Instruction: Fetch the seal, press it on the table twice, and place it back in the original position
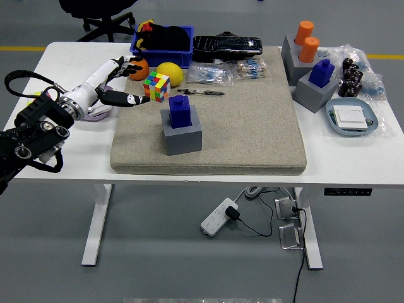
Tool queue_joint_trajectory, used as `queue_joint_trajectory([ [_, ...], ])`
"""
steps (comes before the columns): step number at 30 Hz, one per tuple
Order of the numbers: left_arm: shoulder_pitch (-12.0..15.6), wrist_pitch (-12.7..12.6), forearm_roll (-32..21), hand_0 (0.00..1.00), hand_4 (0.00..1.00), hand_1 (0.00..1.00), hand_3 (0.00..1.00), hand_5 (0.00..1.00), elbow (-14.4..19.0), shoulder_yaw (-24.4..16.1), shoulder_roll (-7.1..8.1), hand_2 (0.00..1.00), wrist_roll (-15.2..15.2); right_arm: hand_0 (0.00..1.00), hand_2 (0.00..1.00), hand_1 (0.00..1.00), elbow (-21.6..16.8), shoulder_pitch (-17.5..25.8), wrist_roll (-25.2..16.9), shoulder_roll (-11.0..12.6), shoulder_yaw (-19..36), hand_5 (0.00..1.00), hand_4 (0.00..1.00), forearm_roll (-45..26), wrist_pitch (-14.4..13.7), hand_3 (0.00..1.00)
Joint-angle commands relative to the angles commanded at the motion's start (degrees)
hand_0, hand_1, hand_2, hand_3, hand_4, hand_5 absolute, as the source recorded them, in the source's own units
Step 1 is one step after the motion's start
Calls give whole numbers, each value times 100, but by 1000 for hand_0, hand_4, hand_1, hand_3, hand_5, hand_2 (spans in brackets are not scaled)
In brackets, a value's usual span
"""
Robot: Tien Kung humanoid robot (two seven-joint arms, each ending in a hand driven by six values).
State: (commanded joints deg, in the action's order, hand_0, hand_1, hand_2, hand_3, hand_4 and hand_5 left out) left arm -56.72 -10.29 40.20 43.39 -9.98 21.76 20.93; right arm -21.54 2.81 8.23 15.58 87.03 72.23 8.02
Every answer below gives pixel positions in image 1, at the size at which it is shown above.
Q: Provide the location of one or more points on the yellow lemon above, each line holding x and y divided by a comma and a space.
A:
170, 72

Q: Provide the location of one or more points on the white table leg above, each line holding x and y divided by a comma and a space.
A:
312, 240
94, 227

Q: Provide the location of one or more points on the orange cylinder seal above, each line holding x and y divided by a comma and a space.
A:
303, 31
308, 49

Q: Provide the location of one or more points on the clear bag with blue parts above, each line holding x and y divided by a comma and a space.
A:
372, 82

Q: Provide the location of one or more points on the black cloth bundle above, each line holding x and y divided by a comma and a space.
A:
170, 38

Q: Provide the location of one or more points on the tall grey holder block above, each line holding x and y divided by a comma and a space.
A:
292, 66

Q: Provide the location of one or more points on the bright colour puzzle cube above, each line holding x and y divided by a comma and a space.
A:
156, 86

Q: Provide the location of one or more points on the black office chair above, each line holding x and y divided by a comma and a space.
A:
107, 22

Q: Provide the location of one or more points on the blue square seal stamp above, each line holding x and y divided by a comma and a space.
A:
320, 74
180, 110

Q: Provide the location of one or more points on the blue plastic bin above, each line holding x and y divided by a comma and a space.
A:
164, 58

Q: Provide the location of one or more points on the black power adapter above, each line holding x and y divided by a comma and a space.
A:
232, 213

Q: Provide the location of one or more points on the metal floor bracket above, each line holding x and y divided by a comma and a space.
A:
288, 236
285, 208

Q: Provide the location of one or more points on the grey-brown fabric mat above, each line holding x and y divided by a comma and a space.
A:
246, 132

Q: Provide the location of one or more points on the light blue plastic tray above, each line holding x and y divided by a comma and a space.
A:
350, 101

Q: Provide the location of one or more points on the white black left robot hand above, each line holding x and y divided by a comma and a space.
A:
91, 85

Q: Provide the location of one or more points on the yellow and red toy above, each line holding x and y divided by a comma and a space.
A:
146, 26

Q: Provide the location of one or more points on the orange fruit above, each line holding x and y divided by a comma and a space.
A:
140, 72

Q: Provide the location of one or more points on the black pen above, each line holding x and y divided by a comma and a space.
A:
202, 91

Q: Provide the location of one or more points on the bag of blue resistors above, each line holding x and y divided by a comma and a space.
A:
208, 75

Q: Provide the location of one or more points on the grey square seal holder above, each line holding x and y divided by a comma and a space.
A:
183, 140
311, 96

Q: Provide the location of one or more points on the black wrapped pack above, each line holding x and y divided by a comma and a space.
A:
227, 45

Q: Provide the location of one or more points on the clear flat plastic bag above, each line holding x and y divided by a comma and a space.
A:
385, 126

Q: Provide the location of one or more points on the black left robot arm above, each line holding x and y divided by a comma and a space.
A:
34, 139

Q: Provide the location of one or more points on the black table control panel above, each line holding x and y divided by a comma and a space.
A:
347, 192

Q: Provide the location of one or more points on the white power strip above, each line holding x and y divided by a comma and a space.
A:
214, 219

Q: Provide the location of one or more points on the black capacitor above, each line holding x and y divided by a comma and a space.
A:
354, 68
347, 63
348, 75
342, 91
356, 88
358, 76

